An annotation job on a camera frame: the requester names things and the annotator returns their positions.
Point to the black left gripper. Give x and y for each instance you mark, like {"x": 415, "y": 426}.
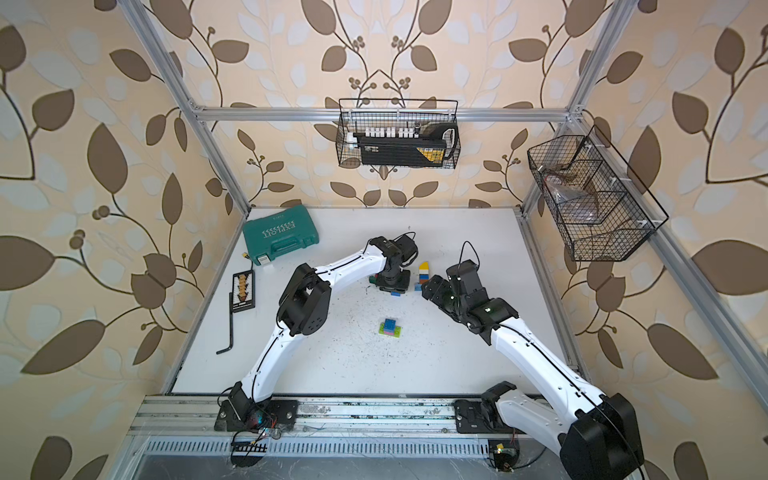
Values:
{"x": 389, "y": 287}

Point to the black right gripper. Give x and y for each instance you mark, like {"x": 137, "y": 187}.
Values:
{"x": 436, "y": 290}

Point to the lime green long lego brick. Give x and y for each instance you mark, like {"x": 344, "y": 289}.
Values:
{"x": 381, "y": 328}

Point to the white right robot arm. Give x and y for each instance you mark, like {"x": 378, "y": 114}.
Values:
{"x": 595, "y": 436}

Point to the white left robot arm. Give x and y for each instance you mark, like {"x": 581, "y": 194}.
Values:
{"x": 303, "y": 309}

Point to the black battery charger in basket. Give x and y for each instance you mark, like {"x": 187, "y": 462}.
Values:
{"x": 428, "y": 145}

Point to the green plastic tool case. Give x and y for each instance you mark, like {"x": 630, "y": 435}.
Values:
{"x": 279, "y": 234}

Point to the plastic bag in basket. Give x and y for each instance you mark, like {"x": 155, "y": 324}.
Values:
{"x": 569, "y": 199}

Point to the black parallel charging board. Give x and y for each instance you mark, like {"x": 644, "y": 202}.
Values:
{"x": 242, "y": 291}

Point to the black allen key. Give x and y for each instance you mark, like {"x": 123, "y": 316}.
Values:
{"x": 230, "y": 323}

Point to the black wire basket back wall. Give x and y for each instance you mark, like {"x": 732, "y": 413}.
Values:
{"x": 379, "y": 112}

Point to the black wire basket wall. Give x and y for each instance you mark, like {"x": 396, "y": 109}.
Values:
{"x": 628, "y": 213}
{"x": 379, "y": 112}

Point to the red black cable yellow plug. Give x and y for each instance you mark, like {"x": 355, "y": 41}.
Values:
{"x": 248, "y": 259}

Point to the black wire basket right wall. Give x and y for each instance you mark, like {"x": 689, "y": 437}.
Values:
{"x": 628, "y": 213}

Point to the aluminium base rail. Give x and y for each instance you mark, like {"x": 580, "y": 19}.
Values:
{"x": 336, "y": 426}

